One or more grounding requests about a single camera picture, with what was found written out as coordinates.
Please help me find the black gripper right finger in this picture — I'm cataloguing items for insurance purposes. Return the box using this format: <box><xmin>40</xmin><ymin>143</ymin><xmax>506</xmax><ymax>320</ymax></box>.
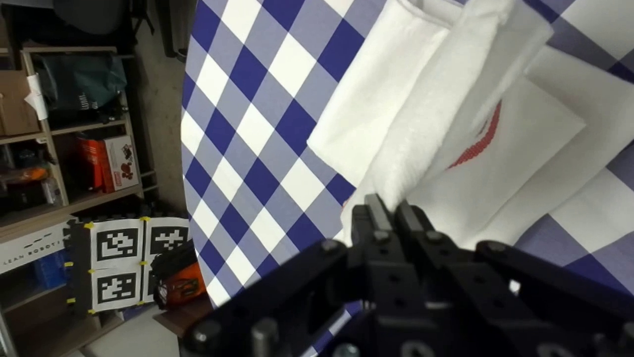
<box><xmin>395</xmin><ymin>201</ymin><xmax>634</xmax><ymax>357</ymax></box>

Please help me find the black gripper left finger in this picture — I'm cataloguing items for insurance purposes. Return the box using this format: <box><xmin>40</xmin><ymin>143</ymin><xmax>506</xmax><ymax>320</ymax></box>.
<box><xmin>185</xmin><ymin>193</ymin><xmax>424</xmax><ymax>357</ymax></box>

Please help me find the white towel with red stripes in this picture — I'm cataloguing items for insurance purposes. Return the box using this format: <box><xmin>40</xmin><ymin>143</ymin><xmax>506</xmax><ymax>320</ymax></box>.
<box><xmin>305</xmin><ymin>0</ymin><xmax>634</xmax><ymax>252</ymax></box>

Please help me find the blue white checkered tablecloth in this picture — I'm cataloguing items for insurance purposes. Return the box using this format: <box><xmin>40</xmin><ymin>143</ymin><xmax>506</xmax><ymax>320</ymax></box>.
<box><xmin>179</xmin><ymin>0</ymin><xmax>634</xmax><ymax>357</ymax></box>

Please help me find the orange black bag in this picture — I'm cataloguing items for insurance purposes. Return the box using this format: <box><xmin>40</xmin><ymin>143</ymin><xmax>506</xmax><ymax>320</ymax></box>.
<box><xmin>149</xmin><ymin>240</ymin><xmax>206</xmax><ymax>310</ymax></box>

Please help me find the black white fiducial marker board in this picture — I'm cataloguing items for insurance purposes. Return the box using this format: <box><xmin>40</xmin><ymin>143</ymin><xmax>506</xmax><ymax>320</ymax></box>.
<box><xmin>66</xmin><ymin>217</ymin><xmax>194</xmax><ymax>316</ymax></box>

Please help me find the wooden shelf unit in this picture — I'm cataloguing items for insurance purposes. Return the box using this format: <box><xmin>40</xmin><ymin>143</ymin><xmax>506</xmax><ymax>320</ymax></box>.
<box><xmin>0</xmin><ymin>46</ymin><xmax>147</xmax><ymax>306</ymax></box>

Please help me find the red and white box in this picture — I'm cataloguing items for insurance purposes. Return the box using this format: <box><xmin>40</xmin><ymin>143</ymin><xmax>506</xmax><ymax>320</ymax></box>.
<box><xmin>78</xmin><ymin>135</ymin><xmax>141</xmax><ymax>195</ymax></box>

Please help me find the dark green bag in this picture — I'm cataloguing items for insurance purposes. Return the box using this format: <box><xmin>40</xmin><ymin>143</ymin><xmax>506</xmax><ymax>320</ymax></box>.
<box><xmin>38</xmin><ymin>56</ymin><xmax>127</xmax><ymax>112</ymax></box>

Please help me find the large brown cardboard box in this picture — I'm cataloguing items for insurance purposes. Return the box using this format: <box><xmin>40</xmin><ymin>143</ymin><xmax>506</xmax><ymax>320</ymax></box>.
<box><xmin>0</xmin><ymin>68</ymin><xmax>42</xmax><ymax>137</ymax></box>

